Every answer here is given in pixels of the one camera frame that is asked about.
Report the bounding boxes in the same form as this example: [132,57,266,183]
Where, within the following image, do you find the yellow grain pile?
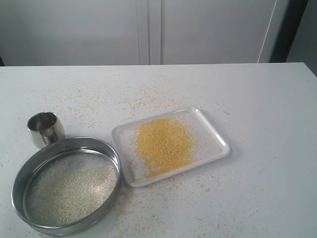
[126,117,199,182]

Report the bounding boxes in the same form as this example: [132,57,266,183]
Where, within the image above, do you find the white coarse grains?
[26,161,117,226]

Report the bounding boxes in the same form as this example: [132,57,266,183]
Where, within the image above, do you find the round steel mesh sieve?
[11,137,122,236]

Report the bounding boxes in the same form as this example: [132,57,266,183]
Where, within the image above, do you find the stainless steel cup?
[27,112,65,149]

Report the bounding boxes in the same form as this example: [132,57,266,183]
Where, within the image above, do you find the white rectangular plastic tray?
[112,107,231,187]

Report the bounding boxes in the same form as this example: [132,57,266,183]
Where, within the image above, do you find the white cabinet doors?
[0,0,288,66]

